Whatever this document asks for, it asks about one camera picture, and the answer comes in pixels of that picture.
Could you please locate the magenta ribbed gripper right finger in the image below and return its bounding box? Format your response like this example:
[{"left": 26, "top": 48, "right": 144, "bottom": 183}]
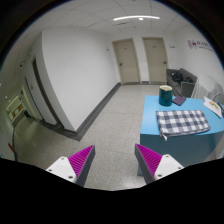
[{"left": 134, "top": 144, "right": 183, "bottom": 184}]

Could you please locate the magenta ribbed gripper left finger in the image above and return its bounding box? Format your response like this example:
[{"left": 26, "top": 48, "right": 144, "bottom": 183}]
[{"left": 47, "top": 145, "right": 95, "bottom": 187}]

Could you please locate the blue checkered towel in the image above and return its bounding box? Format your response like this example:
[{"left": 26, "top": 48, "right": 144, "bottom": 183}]
[{"left": 156, "top": 110, "right": 211, "bottom": 140}]

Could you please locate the blue table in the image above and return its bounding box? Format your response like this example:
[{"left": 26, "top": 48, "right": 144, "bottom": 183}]
[{"left": 140, "top": 95, "right": 224, "bottom": 167}]

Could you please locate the purple notebook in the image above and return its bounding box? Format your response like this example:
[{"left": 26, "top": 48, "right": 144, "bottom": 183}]
[{"left": 172, "top": 96, "right": 186, "bottom": 106}]

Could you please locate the dark teal cylindrical container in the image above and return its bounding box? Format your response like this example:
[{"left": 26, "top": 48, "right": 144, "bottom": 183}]
[{"left": 159, "top": 85, "right": 173, "bottom": 106}]

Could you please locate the white card with rainbow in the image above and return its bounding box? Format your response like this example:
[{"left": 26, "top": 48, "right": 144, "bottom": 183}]
[{"left": 204, "top": 97, "right": 222, "bottom": 118}]

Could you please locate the black bag on sofa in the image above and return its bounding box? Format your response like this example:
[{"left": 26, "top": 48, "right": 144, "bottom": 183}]
[{"left": 171, "top": 73, "right": 183, "bottom": 84}]

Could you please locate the white chair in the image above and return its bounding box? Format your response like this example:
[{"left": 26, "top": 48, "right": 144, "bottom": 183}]
[{"left": 191, "top": 75, "right": 224, "bottom": 105}]

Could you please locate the right beige door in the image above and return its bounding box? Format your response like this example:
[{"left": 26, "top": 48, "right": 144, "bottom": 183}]
[{"left": 143, "top": 38, "right": 167, "bottom": 84}]

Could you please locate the beige door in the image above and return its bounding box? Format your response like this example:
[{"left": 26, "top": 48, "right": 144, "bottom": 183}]
[
  {"left": 113, "top": 39, "right": 140, "bottom": 84},
  {"left": 143, "top": 38, "right": 167, "bottom": 84}
]

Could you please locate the left beige door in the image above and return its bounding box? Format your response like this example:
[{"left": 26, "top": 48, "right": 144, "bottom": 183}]
[{"left": 113, "top": 39, "right": 140, "bottom": 84}]

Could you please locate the ceiling strip light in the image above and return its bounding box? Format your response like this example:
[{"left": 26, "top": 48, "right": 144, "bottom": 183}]
[{"left": 113, "top": 15, "right": 160, "bottom": 21}]

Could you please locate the red wall logo sign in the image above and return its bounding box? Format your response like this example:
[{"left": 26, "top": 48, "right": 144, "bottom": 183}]
[{"left": 187, "top": 39, "right": 213, "bottom": 51}]

